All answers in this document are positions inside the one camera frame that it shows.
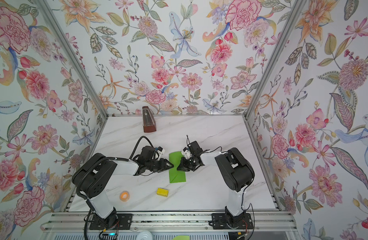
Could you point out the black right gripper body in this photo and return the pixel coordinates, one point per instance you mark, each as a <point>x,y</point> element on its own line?
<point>192,159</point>

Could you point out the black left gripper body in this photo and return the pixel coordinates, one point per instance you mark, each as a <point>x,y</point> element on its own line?
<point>152,165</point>

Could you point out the green square paper sheet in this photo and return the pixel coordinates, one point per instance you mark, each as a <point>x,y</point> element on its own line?
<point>176,176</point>

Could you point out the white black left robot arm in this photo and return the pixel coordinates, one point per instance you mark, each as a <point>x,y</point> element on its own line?
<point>92,178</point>

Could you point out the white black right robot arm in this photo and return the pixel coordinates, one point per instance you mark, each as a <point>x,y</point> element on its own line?
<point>236,171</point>

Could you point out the yellow sponge block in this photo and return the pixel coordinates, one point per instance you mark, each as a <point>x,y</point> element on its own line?
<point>162,192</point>

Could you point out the brown wooden metronome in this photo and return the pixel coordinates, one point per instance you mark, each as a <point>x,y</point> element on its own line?
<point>149,123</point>

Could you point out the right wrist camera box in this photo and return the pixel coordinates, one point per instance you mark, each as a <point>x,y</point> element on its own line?
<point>186,154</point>

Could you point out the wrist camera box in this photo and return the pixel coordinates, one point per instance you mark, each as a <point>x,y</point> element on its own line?
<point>186,154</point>
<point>159,151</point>

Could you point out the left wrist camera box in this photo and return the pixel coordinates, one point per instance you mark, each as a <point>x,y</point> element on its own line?
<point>159,151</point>

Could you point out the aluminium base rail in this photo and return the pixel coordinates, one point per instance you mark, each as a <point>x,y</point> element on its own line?
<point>182,221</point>

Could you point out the aluminium frame post right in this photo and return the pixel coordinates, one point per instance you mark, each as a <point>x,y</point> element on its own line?
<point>293,16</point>

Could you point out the aluminium frame post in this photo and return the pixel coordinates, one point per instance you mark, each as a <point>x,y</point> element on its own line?
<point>293,16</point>
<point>55,27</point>

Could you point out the aluminium frame post left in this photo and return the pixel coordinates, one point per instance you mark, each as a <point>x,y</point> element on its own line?
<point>55,27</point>

